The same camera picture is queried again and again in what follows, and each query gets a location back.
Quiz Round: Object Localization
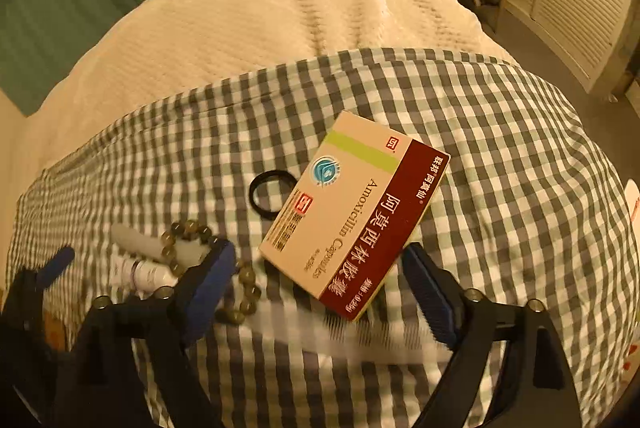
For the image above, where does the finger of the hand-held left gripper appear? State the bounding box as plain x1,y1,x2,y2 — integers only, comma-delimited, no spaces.
11,247,76,310

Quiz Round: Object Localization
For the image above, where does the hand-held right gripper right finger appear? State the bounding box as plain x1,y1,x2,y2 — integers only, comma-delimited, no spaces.
402,244,583,428

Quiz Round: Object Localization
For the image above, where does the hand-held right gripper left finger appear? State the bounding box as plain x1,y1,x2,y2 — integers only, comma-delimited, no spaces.
47,238,237,428

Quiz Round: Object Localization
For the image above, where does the cream and maroon medicine box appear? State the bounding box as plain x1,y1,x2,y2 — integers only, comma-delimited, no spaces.
259,110,452,323

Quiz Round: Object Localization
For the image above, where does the white spray bottle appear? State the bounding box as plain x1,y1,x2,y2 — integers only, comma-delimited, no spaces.
112,257,180,293

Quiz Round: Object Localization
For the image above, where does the small white bottle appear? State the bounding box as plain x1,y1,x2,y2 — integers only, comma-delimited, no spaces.
111,223,207,265

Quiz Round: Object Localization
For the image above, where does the grey checked cloth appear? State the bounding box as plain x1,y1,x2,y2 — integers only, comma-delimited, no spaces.
5,48,631,428

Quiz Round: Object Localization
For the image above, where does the red and white packet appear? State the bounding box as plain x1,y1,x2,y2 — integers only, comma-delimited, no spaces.
625,180,640,229

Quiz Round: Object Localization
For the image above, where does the cream textured blanket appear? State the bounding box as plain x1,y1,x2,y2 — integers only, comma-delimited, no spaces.
35,0,511,169

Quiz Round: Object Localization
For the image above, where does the brown bead bracelet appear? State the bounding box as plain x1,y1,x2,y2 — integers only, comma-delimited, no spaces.
159,219,263,325

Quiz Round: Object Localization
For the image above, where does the black hair tie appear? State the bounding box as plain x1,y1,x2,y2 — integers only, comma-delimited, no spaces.
248,169,297,221

